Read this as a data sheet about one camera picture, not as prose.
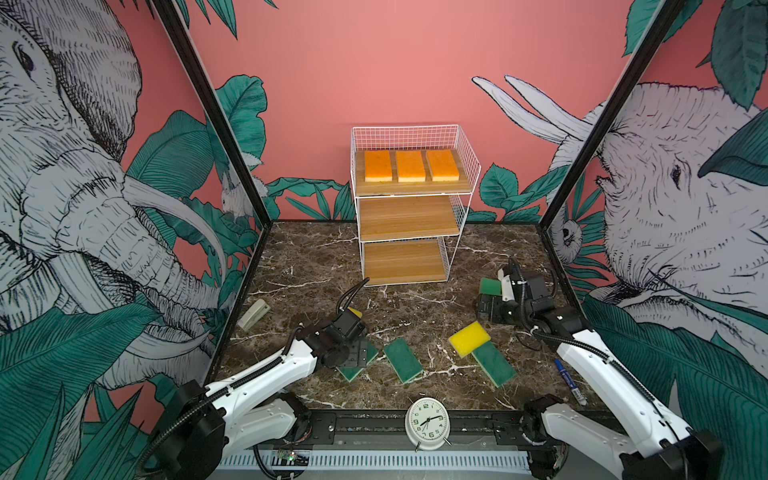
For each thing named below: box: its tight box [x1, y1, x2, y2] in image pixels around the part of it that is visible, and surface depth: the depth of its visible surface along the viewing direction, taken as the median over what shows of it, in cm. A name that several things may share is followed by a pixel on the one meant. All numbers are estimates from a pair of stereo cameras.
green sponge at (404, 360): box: [384, 338, 424, 384], surface depth 87 cm
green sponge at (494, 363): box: [471, 341, 517, 388], surface depth 85 cm
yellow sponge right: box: [449, 321, 491, 358], surface depth 90 cm
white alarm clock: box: [405, 392, 453, 453], surface depth 73 cm
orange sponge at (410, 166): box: [396, 150, 426, 182], surface depth 76 cm
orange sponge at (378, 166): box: [365, 150, 393, 182], surface depth 76 cm
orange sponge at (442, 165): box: [427, 150, 459, 182], surface depth 77 cm
